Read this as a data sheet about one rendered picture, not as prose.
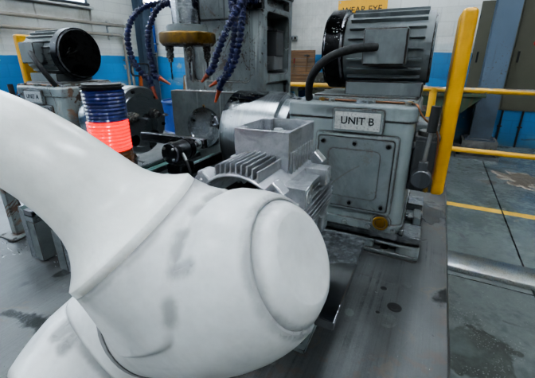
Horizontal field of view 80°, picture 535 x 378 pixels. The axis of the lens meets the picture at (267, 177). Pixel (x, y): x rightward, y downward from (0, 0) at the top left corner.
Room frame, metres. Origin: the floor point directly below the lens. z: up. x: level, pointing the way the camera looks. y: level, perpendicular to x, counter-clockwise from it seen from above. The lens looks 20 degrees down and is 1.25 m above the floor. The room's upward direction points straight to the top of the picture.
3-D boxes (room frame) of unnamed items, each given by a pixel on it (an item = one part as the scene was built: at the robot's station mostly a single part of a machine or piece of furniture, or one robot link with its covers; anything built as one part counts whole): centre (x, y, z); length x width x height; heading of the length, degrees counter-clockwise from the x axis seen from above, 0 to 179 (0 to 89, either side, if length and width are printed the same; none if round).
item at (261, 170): (0.53, 0.00, 1.02); 0.20 x 0.19 x 0.19; 153
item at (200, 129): (1.19, 0.24, 1.02); 0.15 x 0.02 x 0.15; 64
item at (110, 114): (0.49, 0.24, 1.19); 0.06 x 0.06 x 0.04
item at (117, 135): (0.49, 0.24, 1.14); 0.06 x 0.06 x 0.04
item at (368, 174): (0.85, -0.26, 0.99); 0.35 x 0.31 x 0.37; 64
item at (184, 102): (1.25, 0.21, 0.97); 0.30 x 0.11 x 0.34; 64
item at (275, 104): (0.96, -0.02, 1.04); 0.41 x 0.25 x 0.25; 64
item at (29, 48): (1.35, 0.86, 1.16); 0.33 x 0.26 x 0.42; 64
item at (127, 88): (1.26, 0.60, 1.04); 0.37 x 0.25 x 0.25; 64
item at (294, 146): (0.56, -0.02, 1.11); 0.12 x 0.11 x 0.07; 153
